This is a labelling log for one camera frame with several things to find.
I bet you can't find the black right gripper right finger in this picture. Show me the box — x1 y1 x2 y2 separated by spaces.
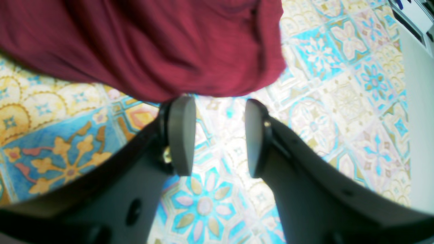
245 99 434 244

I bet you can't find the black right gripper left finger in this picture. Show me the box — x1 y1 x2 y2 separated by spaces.
1 96 196 244

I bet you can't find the maroon t-shirt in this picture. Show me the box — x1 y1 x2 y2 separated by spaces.
1 0 286 103

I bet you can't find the patterned tablecloth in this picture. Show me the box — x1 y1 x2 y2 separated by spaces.
1 0 411 244

